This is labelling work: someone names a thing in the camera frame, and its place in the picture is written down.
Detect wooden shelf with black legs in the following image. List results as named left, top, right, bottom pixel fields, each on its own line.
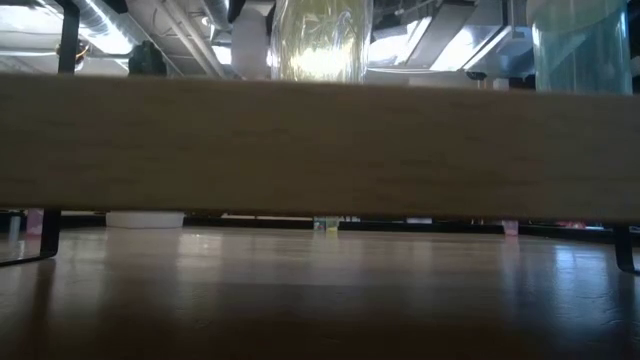
left=0, top=73, right=640, bottom=274

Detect white hexagonal planter pot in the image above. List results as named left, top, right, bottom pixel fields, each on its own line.
left=104, top=210, right=186, bottom=230

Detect green cactus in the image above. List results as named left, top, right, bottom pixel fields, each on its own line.
left=127, top=39, right=169, bottom=79

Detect rectangular metal ceiling duct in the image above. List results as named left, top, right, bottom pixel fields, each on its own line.
left=372, top=0, right=531, bottom=76

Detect silver spiral ceiling duct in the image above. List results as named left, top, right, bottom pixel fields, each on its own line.
left=199, top=0, right=236, bottom=31

